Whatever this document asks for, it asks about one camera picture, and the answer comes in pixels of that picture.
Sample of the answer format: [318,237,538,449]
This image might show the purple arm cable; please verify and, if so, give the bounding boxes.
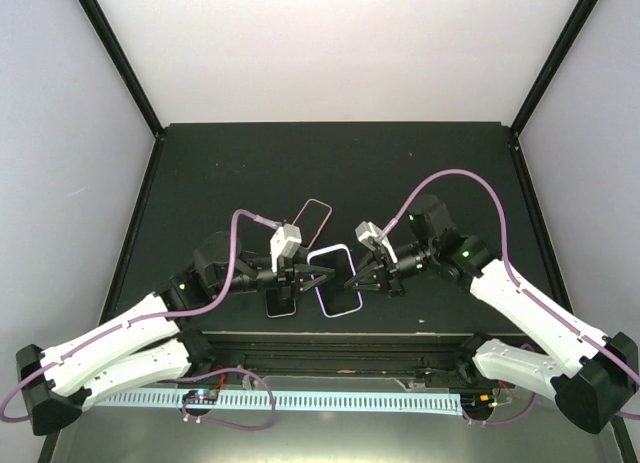
[0,209,286,424]
[379,168,640,427]

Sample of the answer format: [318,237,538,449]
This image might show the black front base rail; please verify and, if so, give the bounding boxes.
[174,332,481,384]

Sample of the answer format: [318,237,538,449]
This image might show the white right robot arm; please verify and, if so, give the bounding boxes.
[304,194,639,434]

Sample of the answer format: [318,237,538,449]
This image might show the white slotted cable duct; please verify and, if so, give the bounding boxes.
[100,388,463,416]

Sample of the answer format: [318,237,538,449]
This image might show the black smartphone on table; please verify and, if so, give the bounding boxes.
[265,288,297,319]

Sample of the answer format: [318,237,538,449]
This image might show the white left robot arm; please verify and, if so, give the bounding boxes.
[16,232,336,436]

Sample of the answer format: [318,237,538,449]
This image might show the right controller circuit board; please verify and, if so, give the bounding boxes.
[460,389,515,410]

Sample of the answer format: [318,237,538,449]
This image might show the black right frame post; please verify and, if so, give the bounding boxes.
[508,0,610,134]

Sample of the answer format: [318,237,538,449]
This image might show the black left frame post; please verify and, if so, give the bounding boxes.
[68,0,166,140]

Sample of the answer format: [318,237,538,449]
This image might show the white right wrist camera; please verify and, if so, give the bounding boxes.
[355,221,398,263]

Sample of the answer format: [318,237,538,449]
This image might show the purple phone case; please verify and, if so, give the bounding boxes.
[307,243,364,318]

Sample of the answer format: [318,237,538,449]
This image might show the left controller circuit board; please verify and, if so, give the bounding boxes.
[182,389,219,407]

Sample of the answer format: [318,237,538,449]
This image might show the black frame post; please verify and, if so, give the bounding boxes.
[508,0,610,134]
[68,0,166,140]

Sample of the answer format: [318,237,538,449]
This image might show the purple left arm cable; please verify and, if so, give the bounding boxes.
[0,209,286,424]

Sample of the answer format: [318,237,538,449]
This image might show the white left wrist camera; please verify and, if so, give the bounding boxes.
[270,223,302,273]

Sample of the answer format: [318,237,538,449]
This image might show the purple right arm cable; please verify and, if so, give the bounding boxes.
[379,168,640,427]

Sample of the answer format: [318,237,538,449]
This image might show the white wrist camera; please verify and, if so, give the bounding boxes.
[270,223,302,273]
[355,221,398,263]

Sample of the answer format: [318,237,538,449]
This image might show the pink phone case with phone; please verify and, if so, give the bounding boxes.
[291,198,333,250]

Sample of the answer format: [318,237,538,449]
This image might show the controller circuit board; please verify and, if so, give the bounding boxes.
[460,389,515,410]
[182,389,219,407]

